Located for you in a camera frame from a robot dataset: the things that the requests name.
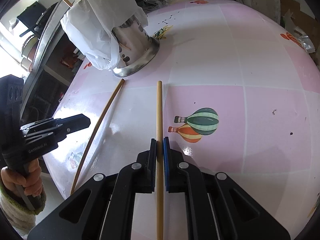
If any bamboo chopstick one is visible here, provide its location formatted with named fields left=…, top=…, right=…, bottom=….
left=156, top=81, right=164, bottom=240

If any bamboo chopstick two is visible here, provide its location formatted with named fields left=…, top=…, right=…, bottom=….
left=70, top=78, right=126, bottom=196

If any grey kitchen counter shelf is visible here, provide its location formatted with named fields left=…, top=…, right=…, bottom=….
left=20, top=0, right=71, bottom=116

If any left hand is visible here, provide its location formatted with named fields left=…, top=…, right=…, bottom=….
left=1, top=159, right=43, bottom=197

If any steel utensil holder canister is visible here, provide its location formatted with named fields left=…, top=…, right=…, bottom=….
left=112, top=15, right=160, bottom=78

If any white plastic bag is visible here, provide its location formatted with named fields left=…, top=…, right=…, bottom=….
left=60, top=0, right=148, bottom=70

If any cardboard box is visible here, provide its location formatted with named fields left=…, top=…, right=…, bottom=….
left=280, top=0, right=316, bottom=32

